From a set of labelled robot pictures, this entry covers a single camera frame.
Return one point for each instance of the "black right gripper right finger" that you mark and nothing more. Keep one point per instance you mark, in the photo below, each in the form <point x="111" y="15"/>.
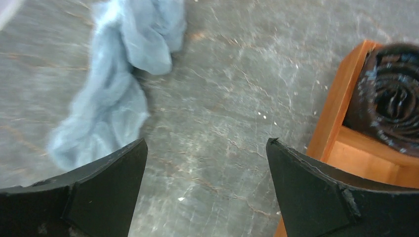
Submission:
<point x="319" y="200"/>

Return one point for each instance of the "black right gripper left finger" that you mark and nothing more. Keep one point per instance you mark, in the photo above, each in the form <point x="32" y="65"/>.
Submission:
<point x="95" y="200"/>

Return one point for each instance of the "light blue plastic trash bag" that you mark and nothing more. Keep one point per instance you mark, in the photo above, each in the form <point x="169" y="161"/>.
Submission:
<point x="110" y="109"/>

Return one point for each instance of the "orange compartment tray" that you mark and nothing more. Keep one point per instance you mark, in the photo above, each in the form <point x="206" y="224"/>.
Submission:
<point x="339" y="146"/>

